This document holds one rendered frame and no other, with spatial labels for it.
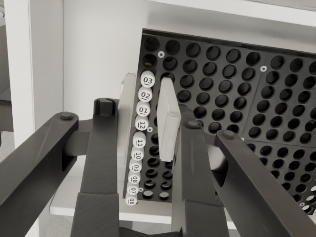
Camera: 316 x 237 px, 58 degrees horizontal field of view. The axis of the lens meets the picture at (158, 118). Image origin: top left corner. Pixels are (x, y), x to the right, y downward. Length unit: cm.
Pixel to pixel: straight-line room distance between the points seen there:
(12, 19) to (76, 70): 11
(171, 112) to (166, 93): 3
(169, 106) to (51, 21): 16
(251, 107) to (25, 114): 20
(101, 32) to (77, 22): 3
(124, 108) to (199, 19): 19
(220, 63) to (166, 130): 12
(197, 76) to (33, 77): 14
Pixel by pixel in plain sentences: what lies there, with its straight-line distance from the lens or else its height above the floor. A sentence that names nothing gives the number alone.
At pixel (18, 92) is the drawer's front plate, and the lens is 25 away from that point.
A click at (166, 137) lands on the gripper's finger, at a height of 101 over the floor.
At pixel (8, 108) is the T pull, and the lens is 28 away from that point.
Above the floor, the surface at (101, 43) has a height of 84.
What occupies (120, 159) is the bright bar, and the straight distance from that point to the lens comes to 36.
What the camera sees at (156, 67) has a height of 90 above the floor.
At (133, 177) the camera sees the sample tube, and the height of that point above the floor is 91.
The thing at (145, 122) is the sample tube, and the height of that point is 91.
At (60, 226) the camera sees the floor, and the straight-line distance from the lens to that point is 170.
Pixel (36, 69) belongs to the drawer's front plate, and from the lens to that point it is 25.
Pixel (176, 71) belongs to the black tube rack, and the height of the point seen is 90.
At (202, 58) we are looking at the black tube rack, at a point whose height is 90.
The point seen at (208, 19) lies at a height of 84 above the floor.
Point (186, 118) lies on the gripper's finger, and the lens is 17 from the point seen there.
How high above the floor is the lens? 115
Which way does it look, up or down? 65 degrees down
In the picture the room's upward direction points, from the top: 175 degrees clockwise
